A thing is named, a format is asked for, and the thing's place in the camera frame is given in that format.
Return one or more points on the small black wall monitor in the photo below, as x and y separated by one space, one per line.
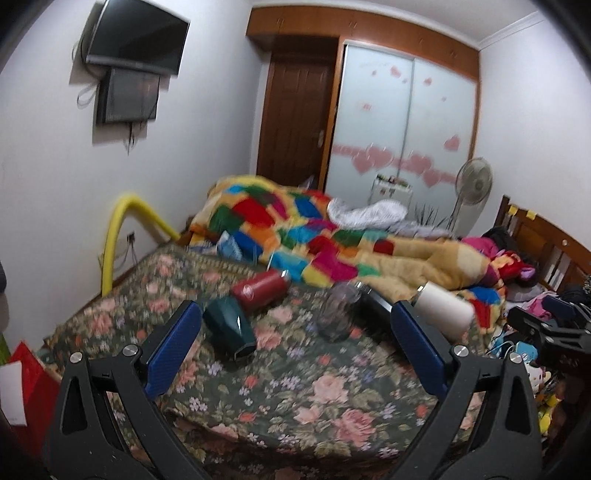
127 97

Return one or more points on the floral bed sheet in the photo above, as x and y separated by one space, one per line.
299 394

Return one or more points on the red plush toy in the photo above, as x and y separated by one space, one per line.
513 269

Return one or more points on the wooden headboard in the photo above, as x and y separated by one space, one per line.
561 259

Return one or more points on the standing electric fan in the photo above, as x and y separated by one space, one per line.
473 185

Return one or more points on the black thermos bottle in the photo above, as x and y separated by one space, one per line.
374 314

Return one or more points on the clear glass cup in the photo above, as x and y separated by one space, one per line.
335 319

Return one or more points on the white grey crumpled cloth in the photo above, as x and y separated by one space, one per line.
387 215

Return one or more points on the frosted sliding wardrobe doors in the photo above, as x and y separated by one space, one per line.
404 117

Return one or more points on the white thermos cup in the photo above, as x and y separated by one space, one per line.
446 311

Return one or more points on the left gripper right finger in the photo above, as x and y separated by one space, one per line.
505 442

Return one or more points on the dark green faceted cup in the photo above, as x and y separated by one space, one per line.
231 332

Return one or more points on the colourful patchwork blanket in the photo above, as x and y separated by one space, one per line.
289 227

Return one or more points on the red paper bag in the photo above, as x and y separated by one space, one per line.
28 398

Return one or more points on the wall mounted black television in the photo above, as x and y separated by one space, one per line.
137 35

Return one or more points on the red thermos bottle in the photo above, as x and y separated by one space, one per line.
261 290

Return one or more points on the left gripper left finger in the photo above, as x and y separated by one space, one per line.
84 440

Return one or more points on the brown wooden door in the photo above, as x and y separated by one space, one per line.
295 114

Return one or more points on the small white cabinet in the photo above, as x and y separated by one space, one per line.
391 188

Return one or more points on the wooden overhead cabinets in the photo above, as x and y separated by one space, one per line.
268 23

